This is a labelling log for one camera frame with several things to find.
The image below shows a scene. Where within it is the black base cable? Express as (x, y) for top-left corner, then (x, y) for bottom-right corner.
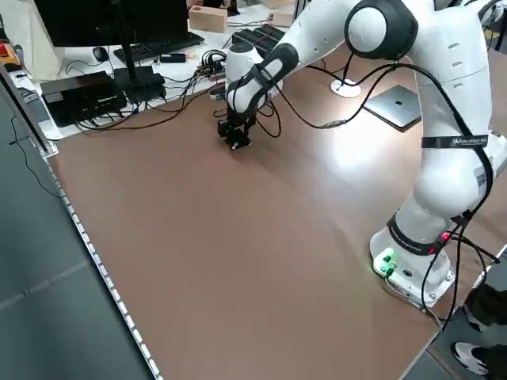
(411, 213), (501, 334)

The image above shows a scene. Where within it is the black keyboard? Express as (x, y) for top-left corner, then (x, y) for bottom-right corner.
(113, 31), (206, 61)

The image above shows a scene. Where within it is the small black object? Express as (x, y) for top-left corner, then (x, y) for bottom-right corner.
(222, 133), (253, 151)

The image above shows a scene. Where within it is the person's white shoe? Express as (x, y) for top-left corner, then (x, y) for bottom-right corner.
(452, 341), (491, 376)

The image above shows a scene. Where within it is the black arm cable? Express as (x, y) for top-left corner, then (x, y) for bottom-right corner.
(253, 51), (496, 222)

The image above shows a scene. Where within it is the black monitor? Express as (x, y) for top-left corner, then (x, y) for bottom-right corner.
(33, 0), (189, 48)

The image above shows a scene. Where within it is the black monitor stand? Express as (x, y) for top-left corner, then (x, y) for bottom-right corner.
(113, 39), (166, 103)

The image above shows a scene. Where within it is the thin black floor cable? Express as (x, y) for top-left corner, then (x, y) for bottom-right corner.
(9, 116), (61, 199)

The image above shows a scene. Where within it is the black usb hub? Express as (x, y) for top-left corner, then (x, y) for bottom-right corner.
(196, 49), (229, 80)

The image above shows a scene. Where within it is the wooden block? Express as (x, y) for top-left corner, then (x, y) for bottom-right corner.
(188, 5), (230, 32)

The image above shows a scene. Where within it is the long black table cable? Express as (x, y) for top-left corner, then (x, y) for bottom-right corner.
(77, 85), (199, 132)

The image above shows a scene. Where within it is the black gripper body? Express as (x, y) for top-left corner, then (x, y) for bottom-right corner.
(226, 104), (257, 128)

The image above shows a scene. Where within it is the person's leg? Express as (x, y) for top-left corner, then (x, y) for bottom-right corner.
(463, 281), (507, 332)

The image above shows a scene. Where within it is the grey laptop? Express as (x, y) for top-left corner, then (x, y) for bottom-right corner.
(363, 84), (423, 132)

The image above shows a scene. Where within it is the black equipment box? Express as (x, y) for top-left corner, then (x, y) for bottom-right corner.
(40, 70), (128, 127)

